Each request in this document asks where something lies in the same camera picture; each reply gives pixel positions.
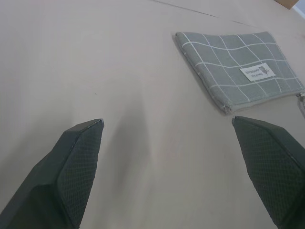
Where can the beige cardboard table cover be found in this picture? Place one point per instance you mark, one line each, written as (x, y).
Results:
(95, 59)

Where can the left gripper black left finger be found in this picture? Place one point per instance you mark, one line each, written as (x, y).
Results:
(50, 186)

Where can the grey checked cloth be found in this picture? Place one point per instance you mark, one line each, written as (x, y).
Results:
(238, 62)

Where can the brown paper bag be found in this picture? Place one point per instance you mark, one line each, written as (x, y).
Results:
(288, 3)

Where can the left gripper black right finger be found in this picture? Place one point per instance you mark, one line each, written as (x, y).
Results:
(274, 171)

